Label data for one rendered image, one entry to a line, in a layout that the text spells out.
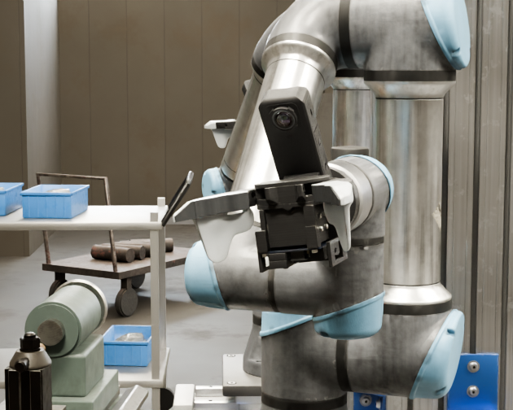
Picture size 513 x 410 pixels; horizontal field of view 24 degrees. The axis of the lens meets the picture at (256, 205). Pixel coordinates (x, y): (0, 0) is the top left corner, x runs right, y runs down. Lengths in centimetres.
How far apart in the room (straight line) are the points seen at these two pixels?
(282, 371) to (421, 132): 36
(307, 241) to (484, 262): 70
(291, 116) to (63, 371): 183
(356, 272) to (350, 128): 85
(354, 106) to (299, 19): 60
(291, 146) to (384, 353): 47
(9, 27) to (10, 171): 127
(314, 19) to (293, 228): 47
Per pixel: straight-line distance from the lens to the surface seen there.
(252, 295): 129
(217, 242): 106
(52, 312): 282
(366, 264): 125
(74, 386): 285
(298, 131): 110
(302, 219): 107
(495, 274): 175
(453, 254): 173
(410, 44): 147
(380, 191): 125
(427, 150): 149
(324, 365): 154
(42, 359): 232
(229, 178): 225
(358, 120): 207
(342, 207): 100
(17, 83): 1075
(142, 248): 846
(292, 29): 149
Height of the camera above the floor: 169
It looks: 7 degrees down
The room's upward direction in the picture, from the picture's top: straight up
